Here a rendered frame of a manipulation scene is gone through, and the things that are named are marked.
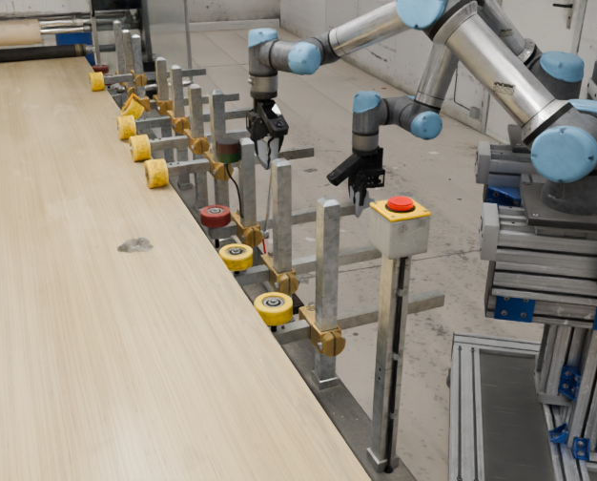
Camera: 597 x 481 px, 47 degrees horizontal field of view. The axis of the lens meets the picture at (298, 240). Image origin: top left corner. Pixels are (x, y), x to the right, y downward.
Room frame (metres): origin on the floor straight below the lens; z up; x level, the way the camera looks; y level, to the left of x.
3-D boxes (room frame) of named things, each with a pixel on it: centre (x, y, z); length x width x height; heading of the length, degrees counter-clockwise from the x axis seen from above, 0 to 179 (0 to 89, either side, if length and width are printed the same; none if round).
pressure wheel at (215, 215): (1.68, 0.22, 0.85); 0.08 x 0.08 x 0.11
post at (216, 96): (1.90, 0.23, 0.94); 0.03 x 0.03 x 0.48; 23
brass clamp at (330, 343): (1.23, -0.05, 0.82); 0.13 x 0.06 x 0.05; 23
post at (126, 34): (3.29, 0.81, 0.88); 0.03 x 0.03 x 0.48; 23
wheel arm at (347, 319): (1.29, -0.13, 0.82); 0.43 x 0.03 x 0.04; 113
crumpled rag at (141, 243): (1.47, 0.39, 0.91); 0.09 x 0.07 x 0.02; 106
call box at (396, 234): (0.97, -0.16, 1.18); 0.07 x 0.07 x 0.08; 23
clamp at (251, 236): (1.69, 0.15, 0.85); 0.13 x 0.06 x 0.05; 23
